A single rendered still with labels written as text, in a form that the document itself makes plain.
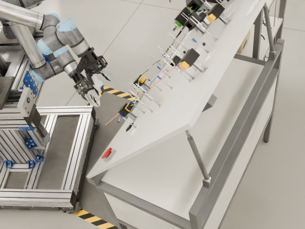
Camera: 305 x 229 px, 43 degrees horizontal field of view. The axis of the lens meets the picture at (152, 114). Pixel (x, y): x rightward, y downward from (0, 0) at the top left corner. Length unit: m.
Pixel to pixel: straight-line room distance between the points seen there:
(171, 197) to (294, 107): 1.68
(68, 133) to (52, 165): 0.29
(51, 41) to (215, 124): 1.00
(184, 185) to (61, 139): 1.38
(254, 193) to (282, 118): 0.70
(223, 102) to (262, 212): 0.90
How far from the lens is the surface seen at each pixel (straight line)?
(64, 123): 3.21
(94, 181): 2.06
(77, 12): 4.63
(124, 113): 1.94
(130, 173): 2.09
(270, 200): 2.88
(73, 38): 1.76
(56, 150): 3.08
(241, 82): 2.42
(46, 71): 2.12
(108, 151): 1.79
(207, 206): 1.96
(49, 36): 1.80
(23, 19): 1.87
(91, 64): 1.80
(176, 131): 1.21
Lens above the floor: 2.57
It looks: 51 degrees down
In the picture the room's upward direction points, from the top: 13 degrees counter-clockwise
